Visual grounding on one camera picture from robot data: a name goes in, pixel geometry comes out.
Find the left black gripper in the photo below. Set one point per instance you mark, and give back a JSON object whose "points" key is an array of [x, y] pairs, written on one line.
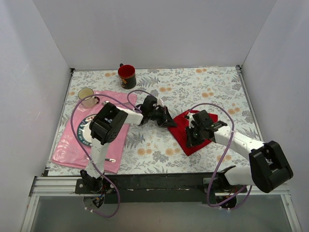
{"points": [[163, 116]]}

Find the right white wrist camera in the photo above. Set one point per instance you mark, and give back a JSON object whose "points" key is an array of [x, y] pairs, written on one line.
{"points": [[191, 120]]}

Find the black mounting base plate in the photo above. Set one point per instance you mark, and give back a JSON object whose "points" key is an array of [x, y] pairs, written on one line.
{"points": [[146, 188]]}

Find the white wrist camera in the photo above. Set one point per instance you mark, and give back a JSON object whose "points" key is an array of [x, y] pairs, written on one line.
{"points": [[160, 101], [191, 120]]}

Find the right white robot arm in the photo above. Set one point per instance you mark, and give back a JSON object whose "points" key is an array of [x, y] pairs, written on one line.
{"points": [[269, 167]]}

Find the silver spoon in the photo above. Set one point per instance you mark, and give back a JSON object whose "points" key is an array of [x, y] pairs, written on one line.
{"points": [[122, 103]]}

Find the white plate teal rim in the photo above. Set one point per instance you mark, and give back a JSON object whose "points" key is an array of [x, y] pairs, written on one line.
{"points": [[84, 132]]}

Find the red cloth napkin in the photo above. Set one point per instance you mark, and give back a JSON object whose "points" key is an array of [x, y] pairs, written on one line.
{"points": [[188, 145]]}

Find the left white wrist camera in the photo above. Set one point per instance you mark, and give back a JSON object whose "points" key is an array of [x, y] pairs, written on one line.
{"points": [[160, 101]]}

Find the black red mug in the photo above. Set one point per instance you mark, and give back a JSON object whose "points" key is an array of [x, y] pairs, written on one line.
{"points": [[127, 75]]}

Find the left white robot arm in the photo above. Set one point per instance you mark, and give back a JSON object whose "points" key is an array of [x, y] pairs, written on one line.
{"points": [[106, 126]]}

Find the cream enamel mug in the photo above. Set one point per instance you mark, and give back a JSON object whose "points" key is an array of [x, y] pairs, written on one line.
{"points": [[88, 98]]}

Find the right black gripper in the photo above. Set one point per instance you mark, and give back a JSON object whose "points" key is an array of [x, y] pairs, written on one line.
{"points": [[191, 136]]}

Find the aluminium frame rail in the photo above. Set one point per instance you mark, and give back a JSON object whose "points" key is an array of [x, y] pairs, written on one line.
{"points": [[65, 186]]}

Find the pink cloth placemat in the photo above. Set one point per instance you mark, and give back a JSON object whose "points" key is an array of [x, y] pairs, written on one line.
{"points": [[68, 151]]}

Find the floral tablecloth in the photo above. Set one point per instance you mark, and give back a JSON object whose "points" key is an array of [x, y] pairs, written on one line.
{"points": [[150, 149]]}

